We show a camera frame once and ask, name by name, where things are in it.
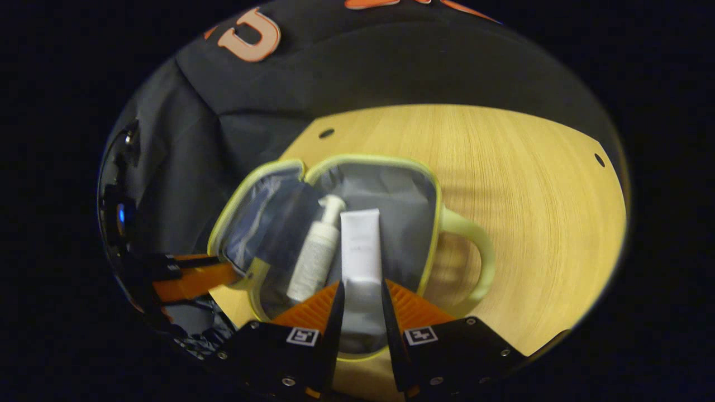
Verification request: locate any white pump bottle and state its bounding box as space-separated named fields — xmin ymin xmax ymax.
xmin=286 ymin=194 xmax=347 ymax=302

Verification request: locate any white squeeze tube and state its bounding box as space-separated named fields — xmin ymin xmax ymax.
xmin=340 ymin=208 xmax=387 ymax=353

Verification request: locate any pale yellow suitcase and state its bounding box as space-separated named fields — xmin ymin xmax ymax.
xmin=207 ymin=155 xmax=497 ymax=361

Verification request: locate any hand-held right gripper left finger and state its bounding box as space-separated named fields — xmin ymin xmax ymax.
xmin=204 ymin=281 xmax=346 ymax=400

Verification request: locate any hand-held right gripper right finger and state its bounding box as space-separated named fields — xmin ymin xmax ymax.
xmin=382 ymin=279 xmax=528 ymax=393

